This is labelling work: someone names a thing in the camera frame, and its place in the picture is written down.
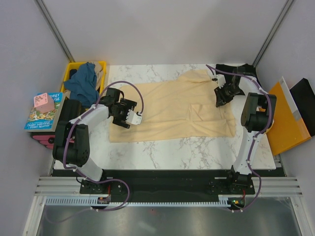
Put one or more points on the aluminium frame rail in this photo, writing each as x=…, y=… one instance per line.
x=264, y=187

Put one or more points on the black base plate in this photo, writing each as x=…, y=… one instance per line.
x=122, y=175

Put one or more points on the left corner aluminium post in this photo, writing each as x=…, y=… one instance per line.
x=54, y=28

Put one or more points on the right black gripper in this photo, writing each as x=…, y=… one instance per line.
x=221, y=99

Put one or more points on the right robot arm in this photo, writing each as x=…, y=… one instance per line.
x=257, y=115

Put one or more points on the right corner aluminium post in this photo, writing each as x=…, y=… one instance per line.
x=273, y=31

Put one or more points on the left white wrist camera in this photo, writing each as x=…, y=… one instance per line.
x=133, y=118

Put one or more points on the pink black box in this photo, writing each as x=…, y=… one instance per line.
x=45, y=138

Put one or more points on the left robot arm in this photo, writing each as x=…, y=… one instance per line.
x=72, y=138

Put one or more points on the pink cube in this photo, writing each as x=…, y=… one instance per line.
x=43, y=103

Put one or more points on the corner aluminium post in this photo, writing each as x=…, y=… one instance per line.
x=54, y=28
x=273, y=31

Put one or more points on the orange board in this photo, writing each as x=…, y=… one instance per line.
x=286, y=131

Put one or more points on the blue illustrated book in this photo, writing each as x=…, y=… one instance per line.
x=45, y=113

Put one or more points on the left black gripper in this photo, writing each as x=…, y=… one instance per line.
x=122, y=122

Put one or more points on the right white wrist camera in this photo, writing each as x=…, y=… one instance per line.
x=220, y=80

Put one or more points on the beige t shirt in bin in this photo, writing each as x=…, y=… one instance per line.
x=100, y=71

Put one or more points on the yellow plastic bin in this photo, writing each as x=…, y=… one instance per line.
x=70, y=70

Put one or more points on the cream yellow t shirt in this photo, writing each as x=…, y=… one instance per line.
x=181, y=108

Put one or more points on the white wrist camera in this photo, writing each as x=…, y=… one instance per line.
x=220, y=80
x=133, y=118

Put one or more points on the white strip board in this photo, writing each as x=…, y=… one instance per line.
x=291, y=103

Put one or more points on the blue t shirt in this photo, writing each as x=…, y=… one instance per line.
x=82, y=85

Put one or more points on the folded black t shirt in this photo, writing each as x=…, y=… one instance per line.
x=231, y=70

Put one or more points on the white cable duct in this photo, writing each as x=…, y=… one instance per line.
x=94, y=201

